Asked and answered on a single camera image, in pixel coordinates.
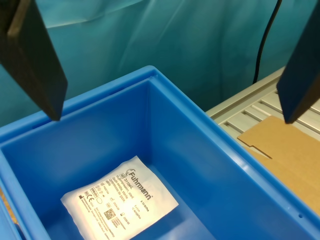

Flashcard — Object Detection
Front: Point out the blue plastic bin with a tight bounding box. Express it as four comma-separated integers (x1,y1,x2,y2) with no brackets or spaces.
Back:
0,65,320,240

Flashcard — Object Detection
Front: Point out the black hanging cable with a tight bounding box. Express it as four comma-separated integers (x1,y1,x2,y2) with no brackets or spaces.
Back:
252,0,284,85

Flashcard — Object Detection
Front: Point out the white printed cotton packet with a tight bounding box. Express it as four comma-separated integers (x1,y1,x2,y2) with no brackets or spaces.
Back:
60,155,180,240

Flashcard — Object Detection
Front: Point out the brown cardboard sheet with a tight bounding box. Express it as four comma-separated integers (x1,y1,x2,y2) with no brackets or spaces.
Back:
236,115,320,219

